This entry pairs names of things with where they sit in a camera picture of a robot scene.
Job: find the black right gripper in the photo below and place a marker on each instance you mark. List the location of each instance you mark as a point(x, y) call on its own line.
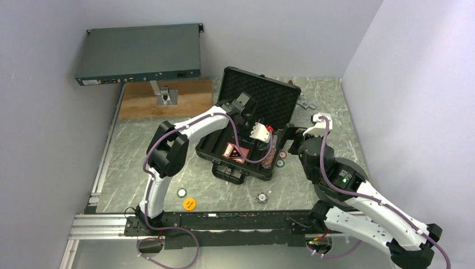
point(289, 132)

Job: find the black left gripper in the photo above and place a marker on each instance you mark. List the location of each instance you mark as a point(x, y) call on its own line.
point(251, 119)

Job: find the row of poker chips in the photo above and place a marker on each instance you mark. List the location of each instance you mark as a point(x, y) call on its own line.
point(267, 163)

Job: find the red playing card deck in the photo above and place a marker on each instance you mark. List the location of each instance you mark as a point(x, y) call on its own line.
point(231, 152)

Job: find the green poker chip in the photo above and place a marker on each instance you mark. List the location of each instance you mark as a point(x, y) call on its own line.
point(181, 193)

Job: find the orange round sticker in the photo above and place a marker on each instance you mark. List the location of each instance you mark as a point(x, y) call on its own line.
point(189, 204)

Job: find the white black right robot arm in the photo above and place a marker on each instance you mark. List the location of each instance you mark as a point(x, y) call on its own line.
point(349, 204)

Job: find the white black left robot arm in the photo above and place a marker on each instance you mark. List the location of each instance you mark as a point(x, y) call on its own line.
point(167, 152)

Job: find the adjustable metal wrench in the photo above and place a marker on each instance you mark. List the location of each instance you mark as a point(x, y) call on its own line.
point(306, 104)

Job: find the black foam-lined poker case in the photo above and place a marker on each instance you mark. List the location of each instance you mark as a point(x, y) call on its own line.
point(276, 104)

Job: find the grey foam roll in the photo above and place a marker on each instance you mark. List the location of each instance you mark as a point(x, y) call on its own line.
point(345, 174)

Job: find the wooden board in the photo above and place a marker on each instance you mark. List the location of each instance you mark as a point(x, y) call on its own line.
point(139, 101)

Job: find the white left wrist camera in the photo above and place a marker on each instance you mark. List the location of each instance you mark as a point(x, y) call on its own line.
point(261, 133)

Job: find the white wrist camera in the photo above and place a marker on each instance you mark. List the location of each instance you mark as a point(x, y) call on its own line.
point(319, 125)
point(261, 133)

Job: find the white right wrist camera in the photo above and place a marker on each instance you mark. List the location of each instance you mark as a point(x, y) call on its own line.
point(319, 125)

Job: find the metal stand bracket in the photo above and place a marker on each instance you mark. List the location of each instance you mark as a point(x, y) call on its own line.
point(165, 96)

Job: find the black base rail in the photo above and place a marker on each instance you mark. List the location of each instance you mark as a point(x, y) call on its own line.
point(292, 228)

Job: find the grey rack network switch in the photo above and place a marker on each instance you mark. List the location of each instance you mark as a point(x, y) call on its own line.
point(140, 53)

